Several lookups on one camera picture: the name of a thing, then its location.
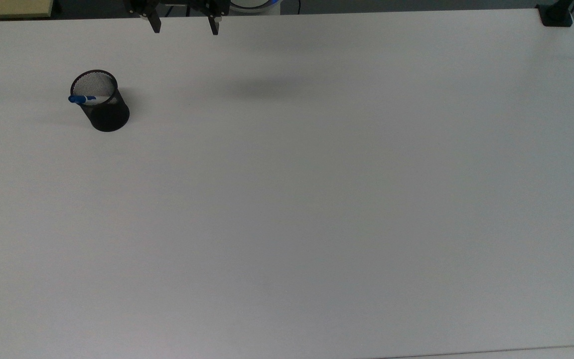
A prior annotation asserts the blue and white marker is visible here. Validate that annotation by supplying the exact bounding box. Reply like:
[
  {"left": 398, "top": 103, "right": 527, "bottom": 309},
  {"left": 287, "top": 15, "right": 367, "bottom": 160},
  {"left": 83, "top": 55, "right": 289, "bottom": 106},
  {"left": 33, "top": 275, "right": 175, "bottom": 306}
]
[{"left": 68, "top": 93, "right": 113, "bottom": 105}]

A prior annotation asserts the black mesh pen cup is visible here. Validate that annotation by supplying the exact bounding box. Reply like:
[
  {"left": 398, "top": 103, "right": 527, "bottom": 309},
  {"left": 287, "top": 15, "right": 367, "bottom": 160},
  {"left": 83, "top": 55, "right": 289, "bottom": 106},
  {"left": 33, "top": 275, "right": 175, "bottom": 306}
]
[{"left": 70, "top": 69, "right": 131, "bottom": 133}]

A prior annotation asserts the pale yellow side table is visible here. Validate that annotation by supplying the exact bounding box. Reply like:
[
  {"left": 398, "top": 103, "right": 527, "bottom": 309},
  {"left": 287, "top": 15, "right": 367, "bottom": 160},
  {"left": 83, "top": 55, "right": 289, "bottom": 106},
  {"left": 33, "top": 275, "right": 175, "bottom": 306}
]
[{"left": 0, "top": 0, "right": 54, "bottom": 20}]

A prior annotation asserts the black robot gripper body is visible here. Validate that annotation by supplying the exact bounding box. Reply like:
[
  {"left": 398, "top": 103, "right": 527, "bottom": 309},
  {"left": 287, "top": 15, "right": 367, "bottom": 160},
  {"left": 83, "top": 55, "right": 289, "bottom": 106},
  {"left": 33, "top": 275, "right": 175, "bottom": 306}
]
[{"left": 124, "top": 0, "right": 229, "bottom": 18}]

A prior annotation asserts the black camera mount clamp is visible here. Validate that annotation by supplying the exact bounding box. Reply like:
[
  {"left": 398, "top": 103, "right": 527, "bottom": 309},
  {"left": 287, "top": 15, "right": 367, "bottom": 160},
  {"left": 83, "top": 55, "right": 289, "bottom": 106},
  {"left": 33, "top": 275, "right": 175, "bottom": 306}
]
[{"left": 537, "top": 0, "right": 574, "bottom": 27}]

